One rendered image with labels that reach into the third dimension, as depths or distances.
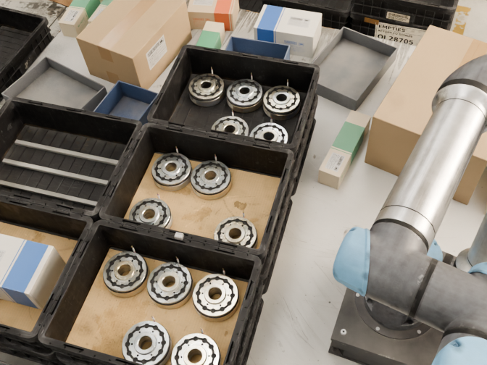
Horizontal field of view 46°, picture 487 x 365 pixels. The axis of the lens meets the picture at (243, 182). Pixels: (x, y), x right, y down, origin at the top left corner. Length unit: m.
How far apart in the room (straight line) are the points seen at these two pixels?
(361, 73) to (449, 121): 1.08
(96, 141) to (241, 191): 0.44
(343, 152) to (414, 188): 0.87
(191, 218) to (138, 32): 0.69
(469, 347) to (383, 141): 1.01
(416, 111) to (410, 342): 0.59
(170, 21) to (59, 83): 0.43
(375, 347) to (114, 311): 0.58
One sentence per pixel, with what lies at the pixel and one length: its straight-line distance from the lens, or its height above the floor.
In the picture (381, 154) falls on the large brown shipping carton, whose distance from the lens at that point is 1.62.
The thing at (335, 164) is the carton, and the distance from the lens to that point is 1.59.
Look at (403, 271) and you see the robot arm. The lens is 0.69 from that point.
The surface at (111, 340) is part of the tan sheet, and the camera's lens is 1.33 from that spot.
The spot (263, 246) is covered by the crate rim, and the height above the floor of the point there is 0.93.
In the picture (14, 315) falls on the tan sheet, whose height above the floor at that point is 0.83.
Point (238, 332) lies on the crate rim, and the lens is 1.18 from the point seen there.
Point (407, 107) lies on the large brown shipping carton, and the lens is 1.56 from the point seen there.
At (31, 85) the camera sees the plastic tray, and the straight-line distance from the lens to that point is 2.05.
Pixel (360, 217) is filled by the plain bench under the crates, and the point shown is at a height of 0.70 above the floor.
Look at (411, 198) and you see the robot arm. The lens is 0.75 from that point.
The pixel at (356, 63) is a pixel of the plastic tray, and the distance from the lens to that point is 1.94.
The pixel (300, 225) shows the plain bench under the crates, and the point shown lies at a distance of 1.55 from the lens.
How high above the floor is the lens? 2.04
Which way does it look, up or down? 55 degrees down
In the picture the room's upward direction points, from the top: 6 degrees counter-clockwise
